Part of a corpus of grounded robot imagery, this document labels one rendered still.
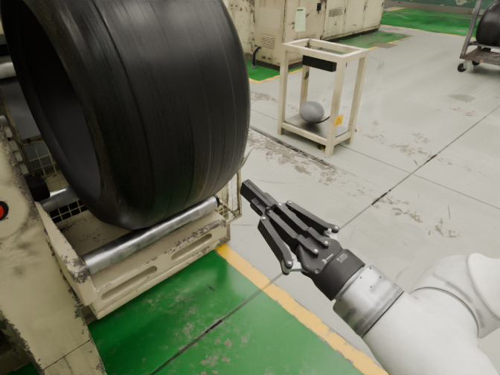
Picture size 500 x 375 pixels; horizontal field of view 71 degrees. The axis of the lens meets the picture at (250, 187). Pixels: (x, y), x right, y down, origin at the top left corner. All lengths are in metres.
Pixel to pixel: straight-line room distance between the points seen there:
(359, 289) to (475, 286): 0.17
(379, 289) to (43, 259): 0.64
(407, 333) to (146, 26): 0.54
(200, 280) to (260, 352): 0.50
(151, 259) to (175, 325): 0.97
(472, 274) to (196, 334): 1.33
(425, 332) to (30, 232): 0.68
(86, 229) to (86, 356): 0.32
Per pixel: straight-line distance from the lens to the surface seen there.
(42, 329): 0.96
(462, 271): 0.62
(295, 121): 3.29
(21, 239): 0.80
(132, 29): 0.57
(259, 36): 5.43
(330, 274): 0.52
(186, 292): 1.89
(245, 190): 0.61
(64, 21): 0.59
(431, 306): 0.54
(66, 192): 1.03
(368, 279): 0.52
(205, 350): 1.69
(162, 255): 0.84
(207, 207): 0.88
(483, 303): 0.61
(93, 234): 1.04
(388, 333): 0.51
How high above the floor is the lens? 1.44
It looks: 34 degrees down
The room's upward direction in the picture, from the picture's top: straight up
